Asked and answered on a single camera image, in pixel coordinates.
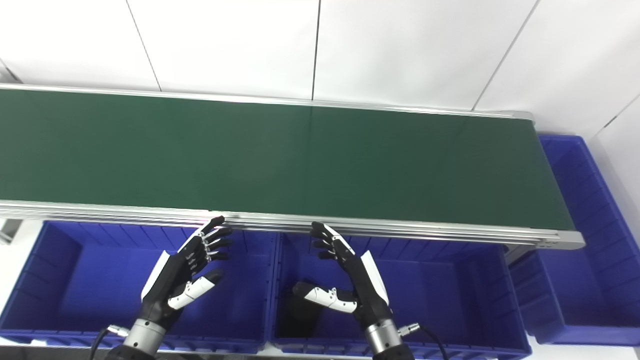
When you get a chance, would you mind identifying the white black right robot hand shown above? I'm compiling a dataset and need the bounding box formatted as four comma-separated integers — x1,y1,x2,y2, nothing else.
292,221,396,331

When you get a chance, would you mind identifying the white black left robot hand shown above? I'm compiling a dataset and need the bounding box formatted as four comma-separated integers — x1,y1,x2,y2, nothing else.
139,216,234,330

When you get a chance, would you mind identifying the blue plastic bin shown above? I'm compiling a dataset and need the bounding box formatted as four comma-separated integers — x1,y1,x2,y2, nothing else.
270,232,533,360
0,220,279,354
509,134,640,347

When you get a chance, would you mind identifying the black part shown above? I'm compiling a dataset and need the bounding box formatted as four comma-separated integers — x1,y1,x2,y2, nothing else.
276,292,327,339

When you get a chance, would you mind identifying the aluminium conveyor leg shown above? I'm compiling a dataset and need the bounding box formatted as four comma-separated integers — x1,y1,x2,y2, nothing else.
0,218,23,245

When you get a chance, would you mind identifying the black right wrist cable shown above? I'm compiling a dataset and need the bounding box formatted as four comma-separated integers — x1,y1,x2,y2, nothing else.
397,323,451,360

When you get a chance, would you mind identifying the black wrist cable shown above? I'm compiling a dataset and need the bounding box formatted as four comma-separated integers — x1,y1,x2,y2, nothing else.
397,323,451,360
90,324,130,360

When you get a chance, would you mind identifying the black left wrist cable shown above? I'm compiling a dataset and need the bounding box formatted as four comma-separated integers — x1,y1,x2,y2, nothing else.
90,324,130,360

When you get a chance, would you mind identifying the green conveyor belt aluminium frame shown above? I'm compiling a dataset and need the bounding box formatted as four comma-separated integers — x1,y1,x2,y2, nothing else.
0,83,586,251

